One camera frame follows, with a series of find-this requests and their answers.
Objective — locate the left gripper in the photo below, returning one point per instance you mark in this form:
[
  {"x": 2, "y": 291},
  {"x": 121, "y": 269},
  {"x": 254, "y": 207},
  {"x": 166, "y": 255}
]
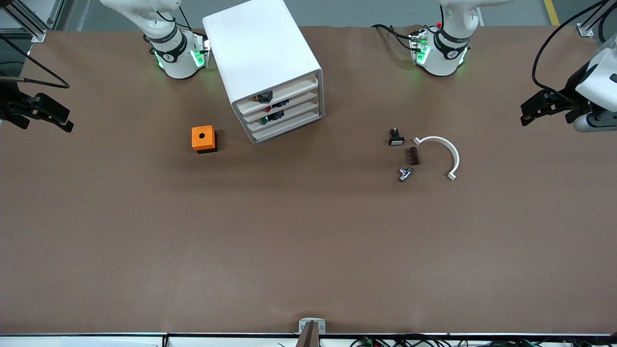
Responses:
[{"x": 567, "y": 98}]

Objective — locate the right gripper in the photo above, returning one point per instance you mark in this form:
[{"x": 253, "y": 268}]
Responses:
[{"x": 10, "y": 104}]

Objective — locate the yellow mushroom push button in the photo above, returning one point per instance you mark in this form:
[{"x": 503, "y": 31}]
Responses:
[{"x": 263, "y": 97}]

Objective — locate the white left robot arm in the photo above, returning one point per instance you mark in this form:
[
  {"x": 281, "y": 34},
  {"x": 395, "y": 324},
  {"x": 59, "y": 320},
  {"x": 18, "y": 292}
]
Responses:
[{"x": 441, "y": 62}]

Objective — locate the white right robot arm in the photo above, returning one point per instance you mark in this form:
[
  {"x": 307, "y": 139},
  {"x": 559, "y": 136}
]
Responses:
[{"x": 176, "y": 60}]

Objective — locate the black white-faced push button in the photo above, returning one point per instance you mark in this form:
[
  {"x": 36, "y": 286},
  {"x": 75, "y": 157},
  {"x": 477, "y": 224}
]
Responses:
[{"x": 396, "y": 139}]

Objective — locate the white curved plastic arc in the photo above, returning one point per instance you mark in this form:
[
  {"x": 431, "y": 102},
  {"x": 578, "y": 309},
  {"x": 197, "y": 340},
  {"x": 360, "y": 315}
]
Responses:
[{"x": 450, "y": 145}]

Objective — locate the brown terminal block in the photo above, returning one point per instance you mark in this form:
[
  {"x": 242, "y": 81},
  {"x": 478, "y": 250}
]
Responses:
[{"x": 412, "y": 156}]

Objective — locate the aluminium frame profile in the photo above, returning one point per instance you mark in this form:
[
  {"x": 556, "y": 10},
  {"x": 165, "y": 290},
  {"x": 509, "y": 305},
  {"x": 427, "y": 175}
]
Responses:
[
  {"x": 585, "y": 30},
  {"x": 36, "y": 31}
]

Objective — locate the orange button enclosure box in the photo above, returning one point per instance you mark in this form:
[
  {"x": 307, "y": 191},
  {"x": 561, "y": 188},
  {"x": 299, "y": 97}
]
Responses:
[{"x": 208, "y": 140}]

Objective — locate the silver key switch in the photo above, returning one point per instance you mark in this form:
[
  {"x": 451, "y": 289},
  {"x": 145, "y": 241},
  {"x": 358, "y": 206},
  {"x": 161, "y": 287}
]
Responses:
[{"x": 405, "y": 174}]

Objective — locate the green push button switch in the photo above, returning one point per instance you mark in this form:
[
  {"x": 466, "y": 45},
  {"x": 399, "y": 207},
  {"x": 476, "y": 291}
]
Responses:
[{"x": 274, "y": 116}]

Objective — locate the red push button switch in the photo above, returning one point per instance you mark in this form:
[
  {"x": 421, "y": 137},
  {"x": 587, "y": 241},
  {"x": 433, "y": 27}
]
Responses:
[{"x": 279, "y": 103}]

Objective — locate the grey metal bracket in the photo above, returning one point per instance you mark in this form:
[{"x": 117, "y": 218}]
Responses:
[{"x": 303, "y": 322}]

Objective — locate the brown mounting post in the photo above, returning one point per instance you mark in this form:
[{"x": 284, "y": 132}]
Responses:
[{"x": 308, "y": 337}]

